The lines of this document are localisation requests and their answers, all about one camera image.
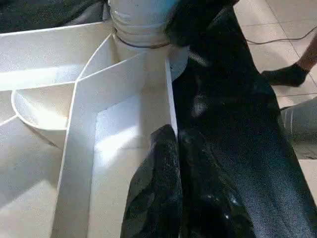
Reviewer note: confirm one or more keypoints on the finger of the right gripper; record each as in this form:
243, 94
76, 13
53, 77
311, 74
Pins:
195, 20

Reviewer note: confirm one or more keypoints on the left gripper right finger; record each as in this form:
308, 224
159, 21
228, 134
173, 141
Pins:
208, 203

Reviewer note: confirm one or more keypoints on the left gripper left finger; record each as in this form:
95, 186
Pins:
156, 198

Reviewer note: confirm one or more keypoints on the white plastic table leg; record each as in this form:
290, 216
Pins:
141, 22

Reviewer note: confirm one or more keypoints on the white plastic table top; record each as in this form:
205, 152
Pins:
114, 99

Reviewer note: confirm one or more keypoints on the black mat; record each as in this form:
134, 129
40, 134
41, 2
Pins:
233, 139

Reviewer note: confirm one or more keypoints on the black sock foot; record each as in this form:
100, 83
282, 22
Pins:
287, 77

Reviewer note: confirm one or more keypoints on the grey fabric covered object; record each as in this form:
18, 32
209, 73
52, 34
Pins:
302, 126

